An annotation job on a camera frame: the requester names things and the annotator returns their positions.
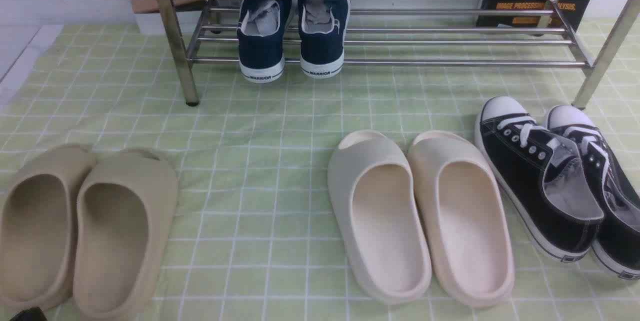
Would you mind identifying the black canvas sneaker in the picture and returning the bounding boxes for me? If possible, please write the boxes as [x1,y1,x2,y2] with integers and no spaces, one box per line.
[474,95,605,263]
[545,105,640,280]

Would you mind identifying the metal shoe rack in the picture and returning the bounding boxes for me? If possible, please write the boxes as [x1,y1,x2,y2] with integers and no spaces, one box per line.
[157,0,639,110]

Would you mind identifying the left cream slide slipper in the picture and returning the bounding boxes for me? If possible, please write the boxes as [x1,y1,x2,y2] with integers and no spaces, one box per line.
[327,129,432,305]

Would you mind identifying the cream slide slipper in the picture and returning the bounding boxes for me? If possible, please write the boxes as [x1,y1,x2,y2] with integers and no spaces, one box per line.
[327,129,432,305]
[407,131,515,308]

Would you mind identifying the right navy blue sneaker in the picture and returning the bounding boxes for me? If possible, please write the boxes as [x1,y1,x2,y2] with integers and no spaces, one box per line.
[297,0,351,79]

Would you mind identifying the navy blue sneaker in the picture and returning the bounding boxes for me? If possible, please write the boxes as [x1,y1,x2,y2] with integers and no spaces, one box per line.
[237,0,294,84]
[297,0,351,79]

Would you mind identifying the left navy blue sneaker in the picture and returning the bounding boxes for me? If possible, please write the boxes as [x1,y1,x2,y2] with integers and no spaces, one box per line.
[237,0,294,84]

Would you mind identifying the right cream slide slipper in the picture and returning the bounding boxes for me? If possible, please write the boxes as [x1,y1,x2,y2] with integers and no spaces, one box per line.
[407,131,515,308]

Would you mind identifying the right tan slide slipper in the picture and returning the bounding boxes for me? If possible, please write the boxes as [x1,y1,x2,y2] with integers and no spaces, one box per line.
[73,148,179,321]

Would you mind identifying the tan slide slipper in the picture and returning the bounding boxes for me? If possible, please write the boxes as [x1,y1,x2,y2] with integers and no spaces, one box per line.
[73,148,179,321]
[0,143,97,311]

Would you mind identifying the left tan slide slipper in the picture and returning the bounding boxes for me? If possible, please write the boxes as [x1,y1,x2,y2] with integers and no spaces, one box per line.
[0,143,97,311]

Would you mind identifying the black object bottom left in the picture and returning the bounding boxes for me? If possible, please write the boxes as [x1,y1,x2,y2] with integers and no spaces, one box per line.
[9,307,48,321]

